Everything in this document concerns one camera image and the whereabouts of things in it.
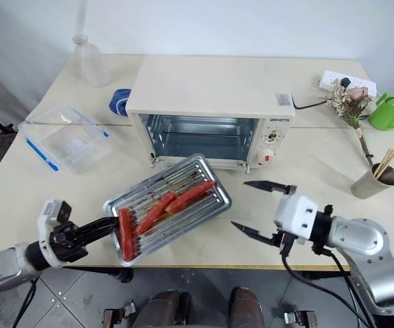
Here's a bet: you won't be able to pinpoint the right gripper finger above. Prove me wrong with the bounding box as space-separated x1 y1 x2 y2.
231 221 283 248
244 180 287 195

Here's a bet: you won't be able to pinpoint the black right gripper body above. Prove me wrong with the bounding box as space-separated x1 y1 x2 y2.
270 184 304 256

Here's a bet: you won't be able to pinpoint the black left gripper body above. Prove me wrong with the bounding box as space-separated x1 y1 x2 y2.
48 220 89 264

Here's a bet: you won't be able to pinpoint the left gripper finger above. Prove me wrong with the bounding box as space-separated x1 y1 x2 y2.
75 215 120 237
79 222 118 246

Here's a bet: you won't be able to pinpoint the ribbed metal baking tray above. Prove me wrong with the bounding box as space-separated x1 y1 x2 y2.
103 154 232 268

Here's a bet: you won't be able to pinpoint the cream oven timer knob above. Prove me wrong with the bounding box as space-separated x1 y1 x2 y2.
255 147 279 168

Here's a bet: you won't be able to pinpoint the red sausage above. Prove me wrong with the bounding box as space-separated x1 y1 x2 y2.
165 179 216 213
118 207 140 263
136 191 178 236

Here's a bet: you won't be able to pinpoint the toaster oven glass door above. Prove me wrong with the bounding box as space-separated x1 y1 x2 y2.
148 155 252 174

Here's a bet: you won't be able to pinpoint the cream toaster oven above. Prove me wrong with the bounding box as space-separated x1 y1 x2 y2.
126 54 297 174

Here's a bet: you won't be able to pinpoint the clear plastic food container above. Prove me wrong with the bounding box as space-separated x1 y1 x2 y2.
42 126 113 176

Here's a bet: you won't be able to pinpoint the dark brown rounded shape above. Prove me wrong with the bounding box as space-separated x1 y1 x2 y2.
228 286 267 328
137 289 192 328

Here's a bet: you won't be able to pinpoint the metal cup with chopsticks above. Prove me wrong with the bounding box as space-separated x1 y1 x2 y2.
350 163 394 200

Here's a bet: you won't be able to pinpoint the clear plastic container blue clips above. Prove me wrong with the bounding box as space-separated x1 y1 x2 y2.
18 104 111 173

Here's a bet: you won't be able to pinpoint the dried flower bouquet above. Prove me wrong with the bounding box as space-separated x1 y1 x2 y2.
319 80 376 168

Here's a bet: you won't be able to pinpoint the wooden chopstick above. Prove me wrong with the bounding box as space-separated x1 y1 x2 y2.
376 149 394 178
373 148 393 178
375 148 394 178

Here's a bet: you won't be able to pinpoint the blue tape roll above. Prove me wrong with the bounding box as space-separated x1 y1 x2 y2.
109 87 132 117

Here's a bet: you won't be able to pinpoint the white power strip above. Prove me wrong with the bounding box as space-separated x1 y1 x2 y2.
319 69 378 97

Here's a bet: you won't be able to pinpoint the green watering can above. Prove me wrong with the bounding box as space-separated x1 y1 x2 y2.
367 92 394 132

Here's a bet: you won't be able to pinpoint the translucent plastic bottle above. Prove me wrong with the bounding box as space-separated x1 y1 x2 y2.
71 33 112 88

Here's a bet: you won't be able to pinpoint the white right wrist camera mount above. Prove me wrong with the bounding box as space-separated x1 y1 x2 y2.
273 193 319 245

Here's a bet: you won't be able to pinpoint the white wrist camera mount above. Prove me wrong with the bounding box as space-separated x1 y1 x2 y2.
273 193 319 245
36 200 74 269

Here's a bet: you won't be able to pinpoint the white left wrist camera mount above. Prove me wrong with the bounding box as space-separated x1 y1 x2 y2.
36 200 74 269

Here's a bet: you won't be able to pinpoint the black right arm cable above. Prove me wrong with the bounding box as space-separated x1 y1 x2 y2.
278 244 380 328

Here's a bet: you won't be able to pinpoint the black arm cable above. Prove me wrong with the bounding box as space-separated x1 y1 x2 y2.
21 277 40 328
278 244 380 328

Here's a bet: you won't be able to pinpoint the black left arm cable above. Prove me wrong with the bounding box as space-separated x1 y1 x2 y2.
21 277 40 328

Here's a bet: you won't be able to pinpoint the black oven power cable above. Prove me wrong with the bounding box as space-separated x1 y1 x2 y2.
291 96 328 111

